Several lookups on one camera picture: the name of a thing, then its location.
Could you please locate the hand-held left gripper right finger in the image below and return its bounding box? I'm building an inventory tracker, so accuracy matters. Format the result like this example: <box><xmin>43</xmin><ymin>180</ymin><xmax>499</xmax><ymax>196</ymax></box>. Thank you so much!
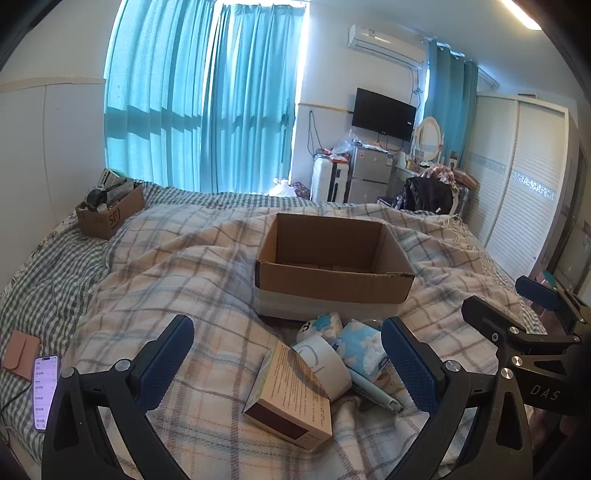
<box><xmin>381</xmin><ymin>316</ymin><xmax>534</xmax><ymax>480</ymax></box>

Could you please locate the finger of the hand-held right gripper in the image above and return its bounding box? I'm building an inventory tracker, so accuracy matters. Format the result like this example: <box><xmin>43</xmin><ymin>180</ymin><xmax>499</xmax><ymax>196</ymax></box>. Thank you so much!
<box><xmin>462</xmin><ymin>295</ymin><xmax>581</xmax><ymax>366</ymax></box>
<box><xmin>516</xmin><ymin>275</ymin><xmax>591</xmax><ymax>334</ymax></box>

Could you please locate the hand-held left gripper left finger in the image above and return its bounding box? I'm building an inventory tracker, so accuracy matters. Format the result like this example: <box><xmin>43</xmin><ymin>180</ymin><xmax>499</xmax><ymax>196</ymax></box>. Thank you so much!
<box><xmin>41</xmin><ymin>315</ymin><xmax>195</xmax><ymax>480</ymax></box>

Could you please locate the light blue pen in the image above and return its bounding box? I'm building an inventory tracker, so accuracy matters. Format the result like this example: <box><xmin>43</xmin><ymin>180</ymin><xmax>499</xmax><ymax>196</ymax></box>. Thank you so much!
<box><xmin>347</xmin><ymin>367</ymin><xmax>405</xmax><ymax>412</ymax></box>

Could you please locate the blue white tissue pack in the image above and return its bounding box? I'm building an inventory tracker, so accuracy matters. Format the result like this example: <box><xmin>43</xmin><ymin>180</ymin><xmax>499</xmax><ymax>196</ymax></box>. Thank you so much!
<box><xmin>334</xmin><ymin>319</ymin><xmax>394</xmax><ymax>385</ymax></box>

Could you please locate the white tape roll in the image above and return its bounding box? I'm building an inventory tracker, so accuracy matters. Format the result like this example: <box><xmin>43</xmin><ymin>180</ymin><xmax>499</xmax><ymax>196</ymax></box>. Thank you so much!
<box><xmin>291</xmin><ymin>334</ymin><xmax>353</xmax><ymax>400</ymax></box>

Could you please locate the white blue plush toy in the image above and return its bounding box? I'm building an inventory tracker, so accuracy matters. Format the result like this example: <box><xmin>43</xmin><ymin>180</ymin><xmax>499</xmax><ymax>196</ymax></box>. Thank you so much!
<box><xmin>297</xmin><ymin>312</ymin><xmax>343</xmax><ymax>345</ymax></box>

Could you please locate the large cardboard box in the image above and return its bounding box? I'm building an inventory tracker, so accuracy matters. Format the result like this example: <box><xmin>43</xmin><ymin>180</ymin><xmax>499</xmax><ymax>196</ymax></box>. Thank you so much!
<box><xmin>253</xmin><ymin>212</ymin><xmax>416</xmax><ymax>320</ymax></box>

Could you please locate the beige paper carton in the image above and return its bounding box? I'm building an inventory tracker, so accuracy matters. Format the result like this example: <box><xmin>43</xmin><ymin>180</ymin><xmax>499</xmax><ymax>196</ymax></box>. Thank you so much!
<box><xmin>242</xmin><ymin>340</ymin><xmax>334</xmax><ymax>451</ymax></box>

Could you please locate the plaid blanket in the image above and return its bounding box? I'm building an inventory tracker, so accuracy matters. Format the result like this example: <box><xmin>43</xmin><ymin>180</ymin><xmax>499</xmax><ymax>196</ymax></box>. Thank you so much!
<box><xmin>60</xmin><ymin>198</ymin><xmax>550</xmax><ymax>480</ymax></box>

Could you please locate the white wardrobe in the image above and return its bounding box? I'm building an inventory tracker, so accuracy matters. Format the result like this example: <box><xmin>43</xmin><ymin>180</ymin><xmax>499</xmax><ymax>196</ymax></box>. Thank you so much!
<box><xmin>462</xmin><ymin>89</ymin><xmax>581</xmax><ymax>278</ymax></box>

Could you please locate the smartphone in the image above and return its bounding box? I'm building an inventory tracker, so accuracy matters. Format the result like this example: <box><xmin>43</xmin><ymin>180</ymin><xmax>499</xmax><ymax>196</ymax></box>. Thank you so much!
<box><xmin>31</xmin><ymin>354</ymin><xmax>62</xmax><ymax>433</ymax></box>

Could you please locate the black garment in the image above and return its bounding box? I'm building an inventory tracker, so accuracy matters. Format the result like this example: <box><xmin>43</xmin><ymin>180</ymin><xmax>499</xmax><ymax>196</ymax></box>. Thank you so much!
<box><xmin>399</xmin><ymin>176</ymin><xmax>456</xmax><ymax>216</ymax></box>

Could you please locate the green checkered bedsheet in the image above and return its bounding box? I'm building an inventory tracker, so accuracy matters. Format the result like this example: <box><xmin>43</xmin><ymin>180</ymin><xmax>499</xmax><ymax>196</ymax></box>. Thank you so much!
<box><xmin>0</xmin><ymin>179</ymin><xmax>278</xmax><ymax>467</ymax></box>

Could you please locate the small cardboard box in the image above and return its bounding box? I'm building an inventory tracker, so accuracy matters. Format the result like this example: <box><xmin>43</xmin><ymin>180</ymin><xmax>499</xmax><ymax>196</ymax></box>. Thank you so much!
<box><xmin>75</xmin><ymin>183</ymin><xmax>147</xmax><ymax>241</ymax></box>

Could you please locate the pink leather wallet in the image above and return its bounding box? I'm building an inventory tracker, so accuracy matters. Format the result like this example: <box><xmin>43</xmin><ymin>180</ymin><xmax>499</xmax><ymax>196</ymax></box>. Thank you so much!
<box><xmin>2</xmin><ymin>329</ymin><xmax>42</xmax><ymax>382</ymax></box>

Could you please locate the floral cloth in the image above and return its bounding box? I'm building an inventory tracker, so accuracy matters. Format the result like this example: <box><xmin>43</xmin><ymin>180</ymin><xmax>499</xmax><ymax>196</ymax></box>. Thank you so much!
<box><xmin>422</xmin><ymin>163</ymin><xmax>459</xmax><ymax>184</ymax></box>

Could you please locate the white carton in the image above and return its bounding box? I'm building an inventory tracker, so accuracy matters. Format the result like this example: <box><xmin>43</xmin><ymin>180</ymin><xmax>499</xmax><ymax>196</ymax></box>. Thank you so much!
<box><xmin>99</xmin><ymin>168</ymin><xmax>136</xmax><ymax>204</ymax></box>

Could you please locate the silver mini fridge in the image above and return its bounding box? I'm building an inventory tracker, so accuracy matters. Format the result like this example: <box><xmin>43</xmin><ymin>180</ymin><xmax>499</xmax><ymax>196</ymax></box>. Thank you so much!
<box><xmin>346</xmin><ymin>143</ymin><xmax>396</xmax><ymax>204</ymax></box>

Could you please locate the oval white mirror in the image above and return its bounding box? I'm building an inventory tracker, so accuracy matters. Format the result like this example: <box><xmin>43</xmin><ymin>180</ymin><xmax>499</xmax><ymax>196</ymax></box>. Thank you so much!
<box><xmin>414</xmin><ymin>116</ymin><xmax>445</xmax><ymax>162</ymax></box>

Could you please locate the white suitcase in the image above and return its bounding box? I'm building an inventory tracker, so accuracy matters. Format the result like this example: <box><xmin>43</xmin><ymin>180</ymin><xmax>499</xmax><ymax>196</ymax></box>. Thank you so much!
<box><xmin>310</xmin><ymin>157</ymin><xmax>352</xmax><ymax>203</ymax></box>

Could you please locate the narrow teal curtain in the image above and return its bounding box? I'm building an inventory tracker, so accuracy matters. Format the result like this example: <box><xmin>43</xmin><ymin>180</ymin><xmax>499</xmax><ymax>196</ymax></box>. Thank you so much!
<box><xmin>427</xmin><ymin>39</ymin><xmax>479</xmax><ymax>173</ymax></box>

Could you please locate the wide teal curtain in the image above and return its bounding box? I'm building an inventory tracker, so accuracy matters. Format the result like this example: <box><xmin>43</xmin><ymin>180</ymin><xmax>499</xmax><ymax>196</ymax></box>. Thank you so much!
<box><xmin>105</xmin><ymin>0</ymin><xmax>310</xmax><ymax>195</ymax></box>

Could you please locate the ceiling light strip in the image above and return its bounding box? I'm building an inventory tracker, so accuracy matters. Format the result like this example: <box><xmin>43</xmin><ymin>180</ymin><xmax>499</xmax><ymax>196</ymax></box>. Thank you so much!
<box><xmin>501</xmin><ymin>0</ymin><xmax>542</xmax><ymax>31</ymax></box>

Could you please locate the white air conditioner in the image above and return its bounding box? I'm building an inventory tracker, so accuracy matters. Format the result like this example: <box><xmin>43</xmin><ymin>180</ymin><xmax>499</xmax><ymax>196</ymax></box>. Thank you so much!
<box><xmin>347</xmin><ymin>24</ymin><xmax>427</xmax><ymax>66</ymax></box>

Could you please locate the black charging cable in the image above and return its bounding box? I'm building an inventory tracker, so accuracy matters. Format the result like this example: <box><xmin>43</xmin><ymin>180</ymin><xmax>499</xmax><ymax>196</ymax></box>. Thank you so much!
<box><xmin>0</xmin><ymin>382</ymin><xmax>34</xmax><ymax>446</ymax></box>

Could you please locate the black wall television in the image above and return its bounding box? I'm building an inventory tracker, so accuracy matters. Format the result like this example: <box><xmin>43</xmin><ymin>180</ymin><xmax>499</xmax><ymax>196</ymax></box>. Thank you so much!
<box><xmin>351</xmin><ymin>87</ymin><xmax>417</xmax><ymax>143</ymax></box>

